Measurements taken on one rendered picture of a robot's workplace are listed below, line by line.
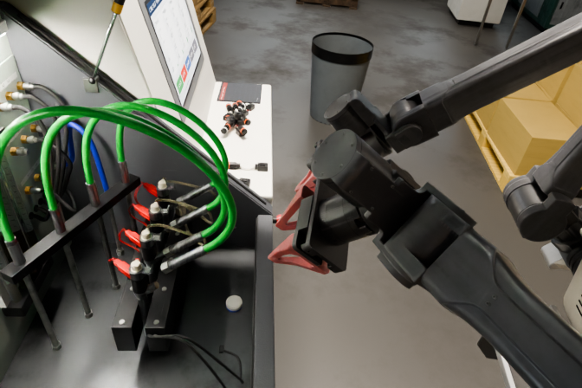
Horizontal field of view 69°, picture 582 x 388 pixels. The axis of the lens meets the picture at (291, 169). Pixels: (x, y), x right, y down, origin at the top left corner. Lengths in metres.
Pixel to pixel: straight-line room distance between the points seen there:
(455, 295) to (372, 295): 1.89
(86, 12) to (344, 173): 0.72
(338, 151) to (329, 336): 1.70
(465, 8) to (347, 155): 6.36
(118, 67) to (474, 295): 0.84
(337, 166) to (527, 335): 0.19
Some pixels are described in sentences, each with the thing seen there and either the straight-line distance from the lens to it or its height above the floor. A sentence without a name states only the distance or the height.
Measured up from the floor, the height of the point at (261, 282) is 0.95.
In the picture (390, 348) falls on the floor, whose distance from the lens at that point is 2.10.
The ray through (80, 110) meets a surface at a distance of 0.65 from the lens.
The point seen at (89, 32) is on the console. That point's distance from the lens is 1.00.
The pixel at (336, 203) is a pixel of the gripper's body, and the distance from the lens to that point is 0.48.
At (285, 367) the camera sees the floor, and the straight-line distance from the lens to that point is 1.97.
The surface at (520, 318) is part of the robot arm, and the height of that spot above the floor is 1.48.
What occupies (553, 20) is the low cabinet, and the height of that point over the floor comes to 0.21.
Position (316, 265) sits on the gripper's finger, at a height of 1.34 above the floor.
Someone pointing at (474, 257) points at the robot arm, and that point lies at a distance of 0.37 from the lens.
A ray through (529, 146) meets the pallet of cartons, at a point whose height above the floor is 0.37.
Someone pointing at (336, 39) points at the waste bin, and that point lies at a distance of 3.63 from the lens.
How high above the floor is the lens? 1.72
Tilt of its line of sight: 36 degrees down
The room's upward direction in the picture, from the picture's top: 6 degrees clockwise
